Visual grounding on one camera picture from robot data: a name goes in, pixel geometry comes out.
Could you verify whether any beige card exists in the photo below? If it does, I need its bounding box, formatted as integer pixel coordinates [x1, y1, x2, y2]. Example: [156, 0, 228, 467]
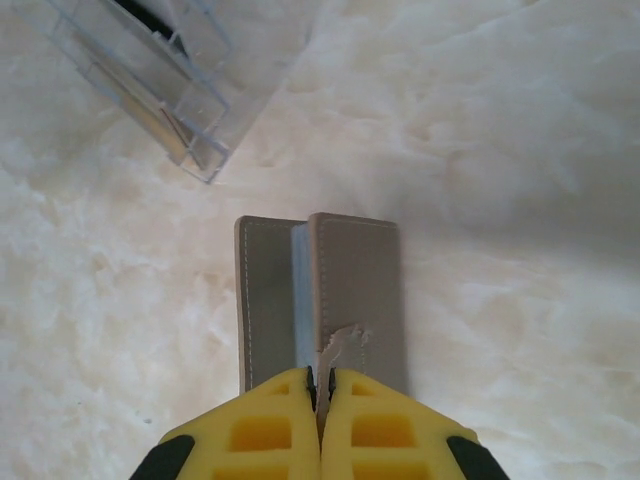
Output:
[119, 92, 194, 151]

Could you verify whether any clear acrylic box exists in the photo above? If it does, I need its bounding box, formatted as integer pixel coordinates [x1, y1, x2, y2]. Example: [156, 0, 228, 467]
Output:
[14, 0, 314, 186]

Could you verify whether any light blue card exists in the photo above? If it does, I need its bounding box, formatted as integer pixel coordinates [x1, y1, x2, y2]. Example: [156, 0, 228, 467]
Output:
[290, 223, 321, 371]

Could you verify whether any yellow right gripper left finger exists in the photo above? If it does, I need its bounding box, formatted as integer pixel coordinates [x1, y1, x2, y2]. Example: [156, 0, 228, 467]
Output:
[128, 367, 321, 480]

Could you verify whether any grey leather card holder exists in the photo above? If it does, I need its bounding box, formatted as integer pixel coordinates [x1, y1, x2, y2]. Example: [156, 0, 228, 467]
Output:
[234, 212, 412, 401]

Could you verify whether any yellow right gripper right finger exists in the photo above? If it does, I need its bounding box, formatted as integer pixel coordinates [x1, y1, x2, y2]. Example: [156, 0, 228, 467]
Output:
[319, 368, 507, 480]

